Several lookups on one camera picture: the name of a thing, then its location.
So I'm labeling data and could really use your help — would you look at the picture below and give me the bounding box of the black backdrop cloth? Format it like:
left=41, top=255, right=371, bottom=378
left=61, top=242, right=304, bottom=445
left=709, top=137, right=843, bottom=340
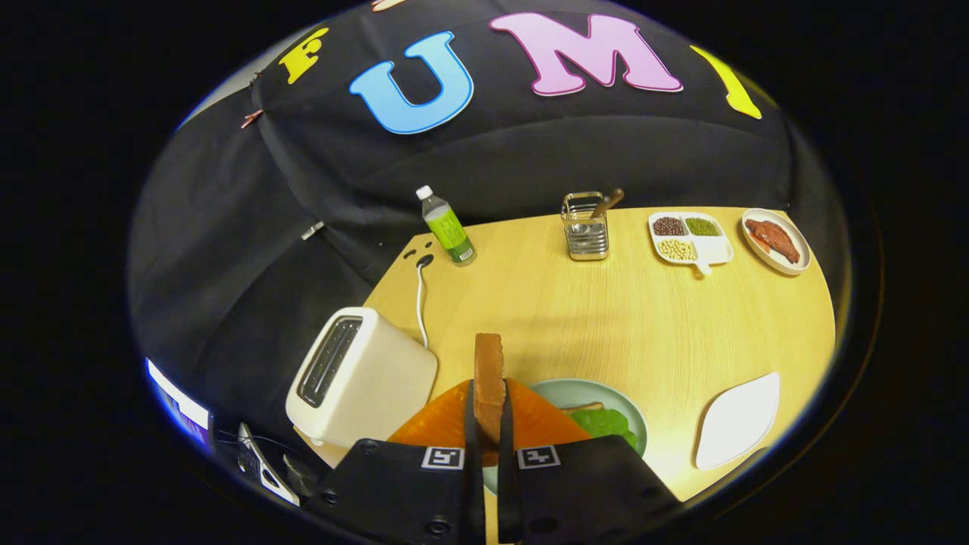
left=129, top=0, right=841, bottom=455

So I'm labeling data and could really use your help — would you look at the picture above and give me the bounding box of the pale green round plate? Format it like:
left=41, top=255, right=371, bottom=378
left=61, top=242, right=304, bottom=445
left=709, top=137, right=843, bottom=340
left=483, top=378, right=649, bottom=497

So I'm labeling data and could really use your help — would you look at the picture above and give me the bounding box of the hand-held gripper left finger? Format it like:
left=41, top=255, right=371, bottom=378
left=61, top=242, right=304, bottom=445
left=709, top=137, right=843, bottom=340
left=309, top=378, right=485, bottom=545

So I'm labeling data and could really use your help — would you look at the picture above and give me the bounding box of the white round plate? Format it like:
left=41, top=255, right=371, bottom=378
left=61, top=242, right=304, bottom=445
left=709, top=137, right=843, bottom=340
left=741, top=208, right=812, bottom=276

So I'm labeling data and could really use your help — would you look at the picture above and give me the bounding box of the lit screen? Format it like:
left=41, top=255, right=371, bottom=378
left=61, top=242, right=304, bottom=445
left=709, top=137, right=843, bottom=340
left=145, top=358, right=213, bottom=447

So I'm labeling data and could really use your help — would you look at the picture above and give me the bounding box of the green lettuce leaf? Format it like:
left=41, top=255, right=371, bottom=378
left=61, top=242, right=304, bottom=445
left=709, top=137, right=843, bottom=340
left=568, top=407, right=639, bottom=451

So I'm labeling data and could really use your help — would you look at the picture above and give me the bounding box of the brown meat steak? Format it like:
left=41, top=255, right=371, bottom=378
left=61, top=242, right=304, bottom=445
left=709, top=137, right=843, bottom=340
left=746, top=219, right=801, bottom=265

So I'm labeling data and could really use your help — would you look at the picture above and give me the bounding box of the white divided dish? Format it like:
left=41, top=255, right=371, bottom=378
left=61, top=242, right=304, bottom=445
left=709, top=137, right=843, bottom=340
left=649, top=211, right=734, bottom=276

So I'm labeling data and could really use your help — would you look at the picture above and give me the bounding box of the white and black device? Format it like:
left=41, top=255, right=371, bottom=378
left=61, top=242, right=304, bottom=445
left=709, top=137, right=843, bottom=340
left=236, top=422, right=301, bottom=506

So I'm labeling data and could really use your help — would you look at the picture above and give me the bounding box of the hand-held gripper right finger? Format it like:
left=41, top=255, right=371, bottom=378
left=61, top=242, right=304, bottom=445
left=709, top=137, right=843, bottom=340
left=496, top=377, right=681, bottom=545

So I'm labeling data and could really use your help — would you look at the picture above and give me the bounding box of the metal wire utensil holder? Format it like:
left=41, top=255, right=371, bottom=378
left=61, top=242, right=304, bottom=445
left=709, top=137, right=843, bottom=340
left=561, top=192, right=610, bottom=262

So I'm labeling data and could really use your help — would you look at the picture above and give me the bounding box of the white toaster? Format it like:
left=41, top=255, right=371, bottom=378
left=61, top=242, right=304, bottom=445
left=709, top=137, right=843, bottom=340
left=285, top=307, right=438, bottom=449

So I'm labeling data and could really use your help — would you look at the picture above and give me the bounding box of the white power cable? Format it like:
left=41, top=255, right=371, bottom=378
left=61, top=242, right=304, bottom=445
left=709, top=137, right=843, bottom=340
left=415, top=255, right=436, bottom=350

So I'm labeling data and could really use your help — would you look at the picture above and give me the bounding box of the green label plastic bottle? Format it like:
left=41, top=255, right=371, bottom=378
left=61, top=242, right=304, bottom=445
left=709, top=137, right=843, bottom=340
left=416, top=185, right=478, bottom=266

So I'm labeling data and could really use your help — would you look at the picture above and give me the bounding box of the white square plate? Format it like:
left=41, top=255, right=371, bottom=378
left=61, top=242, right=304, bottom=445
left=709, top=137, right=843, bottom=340
left=695, top=371, right=780, bottom=471

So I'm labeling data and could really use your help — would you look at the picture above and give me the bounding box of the toasted bread slice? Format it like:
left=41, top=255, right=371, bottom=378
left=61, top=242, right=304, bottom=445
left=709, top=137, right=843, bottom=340
left=474, top=333, right=506, bottom=464

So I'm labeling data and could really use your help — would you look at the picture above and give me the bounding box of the wooden utensil handle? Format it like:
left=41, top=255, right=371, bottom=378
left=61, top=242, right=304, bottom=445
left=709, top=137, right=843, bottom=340
left=589, top=188, right=625, bottom=222

